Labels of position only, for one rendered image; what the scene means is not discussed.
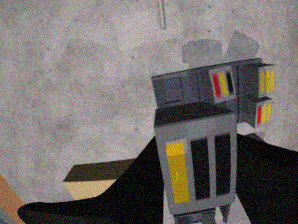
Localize orange lever handle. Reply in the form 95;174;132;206
158;0;165;28

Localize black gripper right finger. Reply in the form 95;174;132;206
235;133;298;224

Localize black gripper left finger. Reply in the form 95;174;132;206
17;137;165;224

